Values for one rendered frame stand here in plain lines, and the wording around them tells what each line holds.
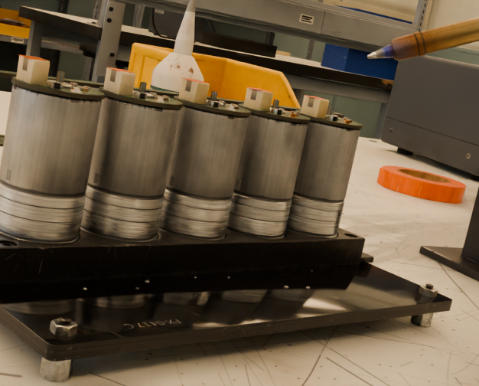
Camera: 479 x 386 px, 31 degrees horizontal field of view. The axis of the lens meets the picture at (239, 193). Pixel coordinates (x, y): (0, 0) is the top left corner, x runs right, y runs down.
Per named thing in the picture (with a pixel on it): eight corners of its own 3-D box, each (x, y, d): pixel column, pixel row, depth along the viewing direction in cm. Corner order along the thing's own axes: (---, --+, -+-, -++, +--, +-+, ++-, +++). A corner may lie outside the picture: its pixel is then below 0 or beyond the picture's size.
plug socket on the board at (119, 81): (139, 97, 25) (144, 74, 25) (115, 94, 25) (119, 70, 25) (124, 92, 26) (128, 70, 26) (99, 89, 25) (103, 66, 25)
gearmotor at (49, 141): (89, 272, 25) (121, 94, 24) (11, 276, 23) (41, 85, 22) (47, 245, 27) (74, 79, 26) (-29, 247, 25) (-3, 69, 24)
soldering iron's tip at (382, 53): (369, 63, 30) (398, 57, 30) (366, 50, 30) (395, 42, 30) (368, 63, 31) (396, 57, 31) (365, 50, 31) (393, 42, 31)
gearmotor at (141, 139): (167, 268, 27) (199, 103, 26) (100, 272, 25) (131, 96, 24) (122, 243, 28) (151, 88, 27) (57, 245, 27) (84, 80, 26)
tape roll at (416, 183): (428, 185, 66) (431, 170, 66) (480, 207, 61) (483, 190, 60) (362, 177, 63) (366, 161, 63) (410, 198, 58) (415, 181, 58)
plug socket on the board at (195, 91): (212, 106, 27) (216, 84, 27) (190, 103, 27) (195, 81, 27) (196, 100, 28) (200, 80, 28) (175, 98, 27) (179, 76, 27)
